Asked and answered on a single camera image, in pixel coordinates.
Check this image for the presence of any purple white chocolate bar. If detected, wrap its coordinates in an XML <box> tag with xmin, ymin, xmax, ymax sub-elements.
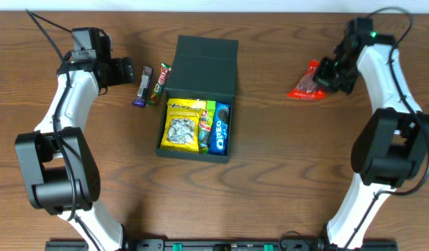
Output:
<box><xmin>132</xmin><ymin>66</ymin><xmax>153</xmax><ymax>108</ymax></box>

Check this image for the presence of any red Hacks candy bag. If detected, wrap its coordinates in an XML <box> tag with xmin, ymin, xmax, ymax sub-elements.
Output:
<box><xmin>287</xmin><ymin>60</ymin><xmax>326</xmax><ymax>100</ymax></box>

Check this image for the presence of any red green candy bar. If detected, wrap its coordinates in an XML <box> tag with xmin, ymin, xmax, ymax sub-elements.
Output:
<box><xmin>148</xmin><ymin>63</ymin><xmax>172</xmax><ymax>105</ymax></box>

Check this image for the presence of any yellow Hacks candy bag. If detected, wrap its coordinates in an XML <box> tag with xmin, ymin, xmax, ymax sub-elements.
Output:
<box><xmin>160</xmin><ymin>98</ymin><xmax>206</xmax><ymax>153</ymax></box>

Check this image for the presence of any Haribo gummy bag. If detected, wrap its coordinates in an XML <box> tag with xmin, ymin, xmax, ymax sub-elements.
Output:
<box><xmin>198</xmin><ymin>100</ymin><xmax>216</xmax><ymax>154</ymax></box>

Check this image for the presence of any blue Oreo cookie pack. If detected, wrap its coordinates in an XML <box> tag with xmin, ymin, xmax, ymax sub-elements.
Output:
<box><xmin>209</xmin><ymin>102</ymin><xmax>230</xmax><ymax>155</ymax></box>

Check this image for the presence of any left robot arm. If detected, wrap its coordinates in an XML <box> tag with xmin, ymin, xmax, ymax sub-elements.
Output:
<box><xmin>15</xmin><ymin>57</ymin><xmax>135</xmax><ymax>250</ymax></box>

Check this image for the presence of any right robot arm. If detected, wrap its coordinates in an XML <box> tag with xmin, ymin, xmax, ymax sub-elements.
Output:
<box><xmin>312</xmin><ymin>31</ymin><xmax>429</xmax><ymax>250</ymax></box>

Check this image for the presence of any dark green open box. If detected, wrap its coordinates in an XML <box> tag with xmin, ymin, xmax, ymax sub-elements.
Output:
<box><xmin>155</xmin><ymin>35</ymin><xmax>239</xmax><ymax>164</ymax></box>

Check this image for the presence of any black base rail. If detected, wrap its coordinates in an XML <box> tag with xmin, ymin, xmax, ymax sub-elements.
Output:
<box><xmin>45</xmin><ymin>238</ymin><xmax>399</xmax><ymax>251</ymax></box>

